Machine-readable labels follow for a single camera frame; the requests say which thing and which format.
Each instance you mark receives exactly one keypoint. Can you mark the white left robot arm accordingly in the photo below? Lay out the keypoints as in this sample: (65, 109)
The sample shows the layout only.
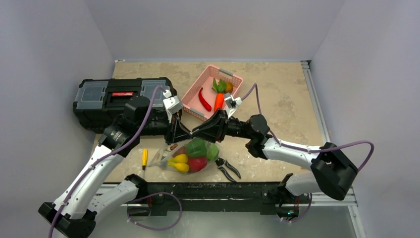
(77, 211)

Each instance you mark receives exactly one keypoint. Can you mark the red apple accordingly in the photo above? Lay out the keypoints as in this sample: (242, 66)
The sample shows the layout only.
(197, 163)

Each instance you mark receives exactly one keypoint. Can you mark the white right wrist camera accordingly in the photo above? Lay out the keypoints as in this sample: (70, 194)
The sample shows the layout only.
(232, 104)

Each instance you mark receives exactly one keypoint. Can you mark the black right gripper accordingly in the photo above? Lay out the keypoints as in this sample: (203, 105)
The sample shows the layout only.
(224, 124)

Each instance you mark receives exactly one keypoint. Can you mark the clear dotted zip top bag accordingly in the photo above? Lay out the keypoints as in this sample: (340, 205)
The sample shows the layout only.
(160, 159)

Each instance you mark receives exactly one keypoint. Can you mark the black handled pliers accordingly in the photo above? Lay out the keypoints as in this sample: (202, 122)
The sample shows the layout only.
(223, 165)

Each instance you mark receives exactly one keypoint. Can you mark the yellow banana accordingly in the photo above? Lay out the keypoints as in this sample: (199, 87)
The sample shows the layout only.
(181, 158)

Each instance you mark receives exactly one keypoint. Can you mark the green striped watermelon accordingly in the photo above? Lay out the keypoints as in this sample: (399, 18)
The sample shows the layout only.
(212, 153)

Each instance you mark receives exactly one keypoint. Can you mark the red chili pepper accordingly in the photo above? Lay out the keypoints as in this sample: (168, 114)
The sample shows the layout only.
(204, 103)

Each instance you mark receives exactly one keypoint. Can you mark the purple grape bunch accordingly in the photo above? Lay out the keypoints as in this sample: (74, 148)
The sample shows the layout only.
(177, 149)

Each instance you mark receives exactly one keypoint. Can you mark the black plastic toolbox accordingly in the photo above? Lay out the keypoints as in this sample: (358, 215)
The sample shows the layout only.
(99, 101)

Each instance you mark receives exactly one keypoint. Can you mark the brown kiwi fruit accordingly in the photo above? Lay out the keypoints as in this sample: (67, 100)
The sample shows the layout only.
(228, 88)

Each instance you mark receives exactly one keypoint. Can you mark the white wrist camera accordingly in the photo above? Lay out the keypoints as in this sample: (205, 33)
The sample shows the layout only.
(232, 104)
(172, 104)

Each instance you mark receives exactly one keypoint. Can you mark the yellow handled screwdriver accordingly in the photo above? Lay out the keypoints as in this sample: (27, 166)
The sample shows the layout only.
(144, 158)

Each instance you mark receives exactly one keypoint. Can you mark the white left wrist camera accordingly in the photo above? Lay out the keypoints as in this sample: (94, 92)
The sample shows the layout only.
(172, 104)

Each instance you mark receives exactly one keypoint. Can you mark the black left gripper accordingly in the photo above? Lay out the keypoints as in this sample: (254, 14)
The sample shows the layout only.
(176, 132)

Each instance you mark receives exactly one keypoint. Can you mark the green bell pepper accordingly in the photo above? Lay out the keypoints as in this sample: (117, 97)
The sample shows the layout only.
(196, 148)

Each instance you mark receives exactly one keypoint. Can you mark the orange carrot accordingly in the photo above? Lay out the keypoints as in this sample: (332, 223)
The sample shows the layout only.
(219, 102)

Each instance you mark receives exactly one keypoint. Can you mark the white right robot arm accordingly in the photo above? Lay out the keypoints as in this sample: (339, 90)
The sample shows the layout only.
(330, 170)

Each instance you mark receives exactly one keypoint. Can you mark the pink perforated plastic basket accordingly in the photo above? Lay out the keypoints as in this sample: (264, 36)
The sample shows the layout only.
(190, 99)

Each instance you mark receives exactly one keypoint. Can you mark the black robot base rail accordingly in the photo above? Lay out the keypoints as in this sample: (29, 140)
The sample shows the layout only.
(266, 198)

